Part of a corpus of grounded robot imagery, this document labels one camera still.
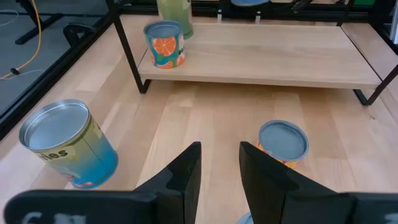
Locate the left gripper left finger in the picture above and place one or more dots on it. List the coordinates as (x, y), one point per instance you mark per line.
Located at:
(174, 205)

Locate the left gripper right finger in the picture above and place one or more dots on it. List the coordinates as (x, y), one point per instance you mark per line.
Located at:
(273, 199)

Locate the short yellow pineapple rings can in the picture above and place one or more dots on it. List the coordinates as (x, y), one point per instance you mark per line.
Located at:
(283, 140)

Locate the tall blue yellow tin can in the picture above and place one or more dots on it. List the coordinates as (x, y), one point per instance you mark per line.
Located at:
(77, 155)

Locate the short teal orange-print can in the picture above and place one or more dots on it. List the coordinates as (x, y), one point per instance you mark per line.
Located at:
(164, 46)

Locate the tall green tin can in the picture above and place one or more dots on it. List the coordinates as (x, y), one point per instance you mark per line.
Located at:
(177, 15)

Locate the wooden shelf with black legs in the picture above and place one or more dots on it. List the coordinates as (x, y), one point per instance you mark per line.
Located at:
(264, 53)

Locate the black frame clamp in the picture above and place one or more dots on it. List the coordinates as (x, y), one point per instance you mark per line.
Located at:
(74, 31)

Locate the black desk leg frame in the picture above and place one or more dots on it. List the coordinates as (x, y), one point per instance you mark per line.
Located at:
(37, 29)

